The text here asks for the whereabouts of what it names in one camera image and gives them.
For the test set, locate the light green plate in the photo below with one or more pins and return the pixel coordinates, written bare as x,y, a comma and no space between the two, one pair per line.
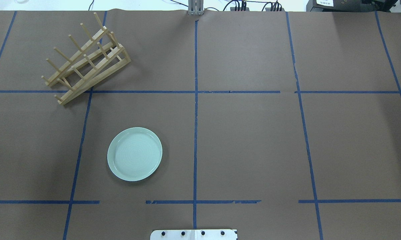
134,154

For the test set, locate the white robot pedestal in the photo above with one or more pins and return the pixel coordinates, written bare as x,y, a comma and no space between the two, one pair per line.
194,234

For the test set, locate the aluminium frame post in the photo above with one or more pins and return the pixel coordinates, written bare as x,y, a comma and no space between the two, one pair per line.
195,7

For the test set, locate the wooden dish rack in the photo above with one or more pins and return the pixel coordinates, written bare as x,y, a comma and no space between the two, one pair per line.
100,57

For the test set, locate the black box device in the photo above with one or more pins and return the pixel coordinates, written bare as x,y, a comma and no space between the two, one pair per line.
349,5

